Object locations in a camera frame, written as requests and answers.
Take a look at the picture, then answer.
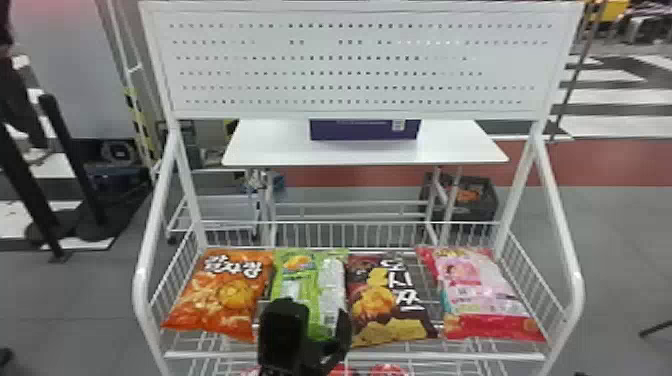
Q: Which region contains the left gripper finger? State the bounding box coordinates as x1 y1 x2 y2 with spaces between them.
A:
335 309 355 352

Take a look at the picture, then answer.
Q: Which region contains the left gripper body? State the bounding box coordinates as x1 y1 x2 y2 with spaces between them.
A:
284 338 346 376

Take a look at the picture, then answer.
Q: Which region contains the dark brown snack packet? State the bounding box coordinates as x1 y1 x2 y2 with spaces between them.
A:
344 252 440 349

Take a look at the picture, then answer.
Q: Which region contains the green snack packet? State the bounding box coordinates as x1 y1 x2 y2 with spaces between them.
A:
269 247 351 340

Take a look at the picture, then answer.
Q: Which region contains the orange snack packet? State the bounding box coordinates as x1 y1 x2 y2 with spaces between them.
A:
160 248 276 344

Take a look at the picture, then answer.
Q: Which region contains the pink snack packet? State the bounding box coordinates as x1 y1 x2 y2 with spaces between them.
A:
416 244 548 344

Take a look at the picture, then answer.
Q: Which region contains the white side table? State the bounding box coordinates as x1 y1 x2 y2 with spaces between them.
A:
221 118 511 248

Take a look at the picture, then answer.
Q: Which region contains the black crate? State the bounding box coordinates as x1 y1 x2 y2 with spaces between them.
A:
418 172 499 223

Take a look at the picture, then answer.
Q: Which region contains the blue box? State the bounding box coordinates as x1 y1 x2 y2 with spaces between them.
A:
309 118 423 142

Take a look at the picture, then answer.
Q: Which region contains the white wire rack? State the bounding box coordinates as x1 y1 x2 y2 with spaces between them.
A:
131 0 587 376

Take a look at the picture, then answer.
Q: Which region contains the yellow black striped post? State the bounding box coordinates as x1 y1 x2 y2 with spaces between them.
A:
123 86 160 165

